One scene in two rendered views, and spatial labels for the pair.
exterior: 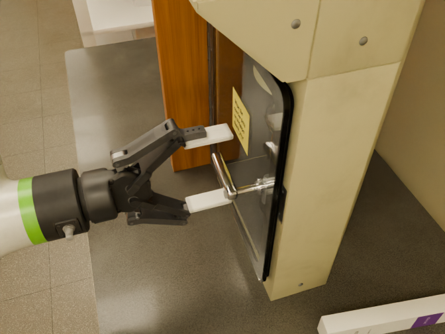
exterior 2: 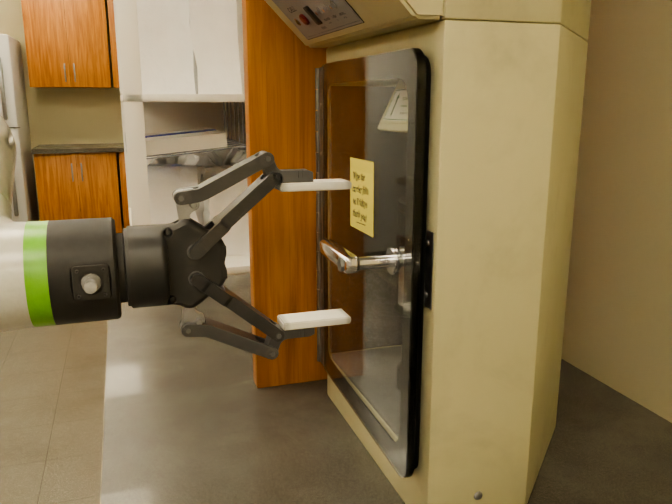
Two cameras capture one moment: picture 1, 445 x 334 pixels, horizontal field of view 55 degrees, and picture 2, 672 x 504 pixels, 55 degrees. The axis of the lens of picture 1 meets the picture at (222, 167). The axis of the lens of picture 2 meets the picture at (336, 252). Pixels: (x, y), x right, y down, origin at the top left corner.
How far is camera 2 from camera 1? 0.36 m
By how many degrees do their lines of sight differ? 32
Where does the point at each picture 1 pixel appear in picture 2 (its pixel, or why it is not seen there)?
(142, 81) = (217, 308)
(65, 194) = (97, 229)
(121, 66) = not seen: hidden behind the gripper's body
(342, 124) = (501, 111)
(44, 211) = (60, 246)
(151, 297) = not seen: outside the picture
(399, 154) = (615, 366)
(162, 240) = (231, 460)
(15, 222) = (12, 254)
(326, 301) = not seen: outside the picture
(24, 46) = (42, 370)
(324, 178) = (487, 215)
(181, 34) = (281, 150)
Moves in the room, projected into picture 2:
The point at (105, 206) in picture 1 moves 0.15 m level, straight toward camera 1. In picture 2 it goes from (154, 259) to (187, 309)
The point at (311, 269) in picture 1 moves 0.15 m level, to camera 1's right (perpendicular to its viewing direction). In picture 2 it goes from (493, 453) to (648, 453)
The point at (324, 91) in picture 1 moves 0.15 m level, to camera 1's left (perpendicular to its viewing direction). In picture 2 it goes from (467, 42) to (283, 42)
